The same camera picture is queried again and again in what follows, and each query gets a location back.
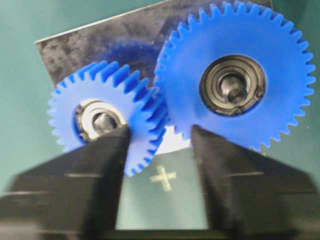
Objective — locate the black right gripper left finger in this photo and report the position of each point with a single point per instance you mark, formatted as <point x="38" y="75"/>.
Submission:
<point x="74" y="196"/>

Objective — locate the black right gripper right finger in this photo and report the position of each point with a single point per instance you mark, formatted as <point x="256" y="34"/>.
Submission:
<point x="249" y="196"/>

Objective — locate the rear threaded steel shaft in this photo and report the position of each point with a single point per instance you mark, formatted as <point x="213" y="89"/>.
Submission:
<point x="233" y="88"/>

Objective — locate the small blue plastic gear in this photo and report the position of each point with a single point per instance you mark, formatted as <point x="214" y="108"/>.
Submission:
<point x="142" y="107"/>

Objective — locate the front threaded steel shaft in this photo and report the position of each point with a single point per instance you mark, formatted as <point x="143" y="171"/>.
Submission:
<point x="104" y="124"/>

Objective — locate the threaded steel shaft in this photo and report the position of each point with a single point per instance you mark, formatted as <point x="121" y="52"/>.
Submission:
<point x="233" y="88"/>
<point x="104" y="124"/>

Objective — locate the large blue plastic gear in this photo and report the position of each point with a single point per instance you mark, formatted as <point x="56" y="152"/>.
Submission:
<point x="248" y="40"/>

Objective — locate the grey metal base plate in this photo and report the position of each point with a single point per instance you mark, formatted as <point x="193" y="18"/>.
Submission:
<point x="135" y="37"/>

